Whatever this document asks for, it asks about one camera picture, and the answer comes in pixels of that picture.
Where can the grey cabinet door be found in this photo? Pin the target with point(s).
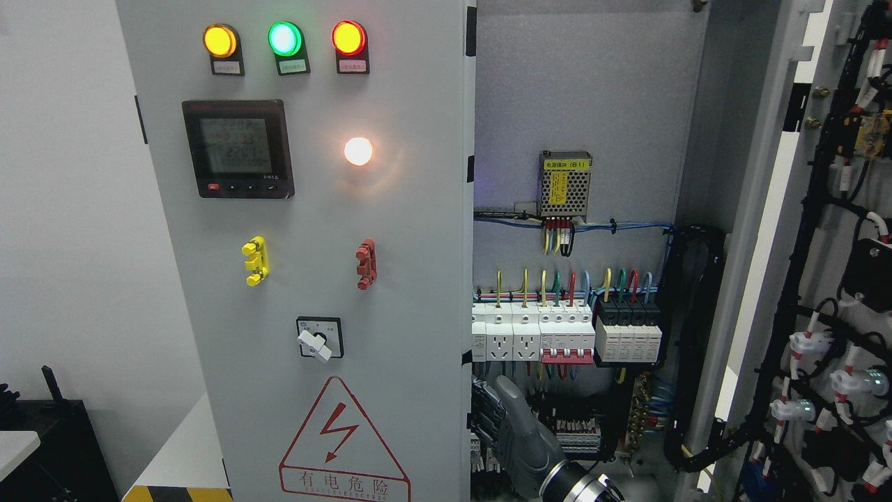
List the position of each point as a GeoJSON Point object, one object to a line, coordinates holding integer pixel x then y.
{"type": "Point", "coordinates": [314, 162]}
{"type": "Point", "coordinates": [785, 370]}

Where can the metal mesh power supply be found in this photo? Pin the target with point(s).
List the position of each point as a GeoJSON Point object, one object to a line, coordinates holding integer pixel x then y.
{"type": "Point", "coordinates": [564, 183]}

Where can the black relay terminal row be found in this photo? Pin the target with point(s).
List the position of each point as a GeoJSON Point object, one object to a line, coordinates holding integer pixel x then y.
{"type": "Point", "coordinates": [575, 425]}

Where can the red indicator lamp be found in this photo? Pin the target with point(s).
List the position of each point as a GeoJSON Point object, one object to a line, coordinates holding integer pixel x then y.
{"type": "Point", "coordinates": [349, 38]}

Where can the black equipment case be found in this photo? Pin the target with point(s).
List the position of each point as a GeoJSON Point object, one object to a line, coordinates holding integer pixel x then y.
{"type": "Point", "coordinates": [68, 464]}

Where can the white glowing indicator lamp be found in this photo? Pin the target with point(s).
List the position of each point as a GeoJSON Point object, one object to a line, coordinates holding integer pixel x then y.
{"type": "Point", "coordinates": [358, 151]}

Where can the white socket breaker row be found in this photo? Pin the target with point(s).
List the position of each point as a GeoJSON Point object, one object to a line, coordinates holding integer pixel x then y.
{"type": "Point", "coordinates": [533, 333]}

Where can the yellow test terminal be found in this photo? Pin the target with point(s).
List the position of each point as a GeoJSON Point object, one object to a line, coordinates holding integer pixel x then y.
{"type": "Point", "coordinates": [256, 261]}

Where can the dark grey robot hand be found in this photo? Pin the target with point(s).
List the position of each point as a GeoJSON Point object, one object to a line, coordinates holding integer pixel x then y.
{"type": "Point", "coordinates": [525, 449]}

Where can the black digital power meter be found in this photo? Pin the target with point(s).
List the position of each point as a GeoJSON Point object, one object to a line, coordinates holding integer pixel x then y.
{"type": "Point", "coordinates": [239, 148]}

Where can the yellow indicator lamp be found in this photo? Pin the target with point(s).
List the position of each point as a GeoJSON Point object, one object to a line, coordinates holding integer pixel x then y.
{"type": "Point", "coordinates": [220, 40]}

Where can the red test terminal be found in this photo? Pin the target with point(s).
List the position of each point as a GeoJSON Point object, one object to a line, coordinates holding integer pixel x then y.
{"type": "Point", "coordinates": [367, 266]}

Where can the white rotary selector switch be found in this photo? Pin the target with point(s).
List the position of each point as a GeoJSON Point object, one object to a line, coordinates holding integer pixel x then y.
{"type": "Point", "coordinates": [320, 337]}

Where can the green indicator lamp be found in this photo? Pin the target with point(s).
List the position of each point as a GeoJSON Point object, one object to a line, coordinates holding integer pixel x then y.
{"type": "Point", "coordinates": [285, 39]}

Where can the red electric hazard warning sticker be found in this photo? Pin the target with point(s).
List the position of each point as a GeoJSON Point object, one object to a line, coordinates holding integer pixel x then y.
{"type": "Point", "coordinates": [339, 454]}

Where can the black white surge protector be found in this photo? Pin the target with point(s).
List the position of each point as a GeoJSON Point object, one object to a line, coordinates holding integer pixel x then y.
{"type": "Point", "coordinates": [627, 333]}

